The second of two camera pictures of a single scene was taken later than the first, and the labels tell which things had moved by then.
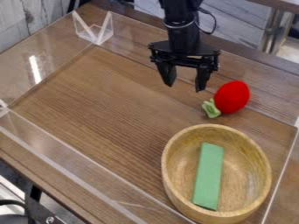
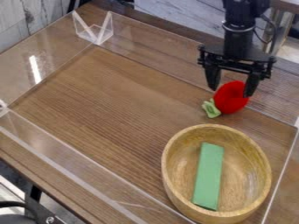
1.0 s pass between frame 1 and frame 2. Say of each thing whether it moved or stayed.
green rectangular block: stayed
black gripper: moved
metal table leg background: stayed
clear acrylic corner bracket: stayed
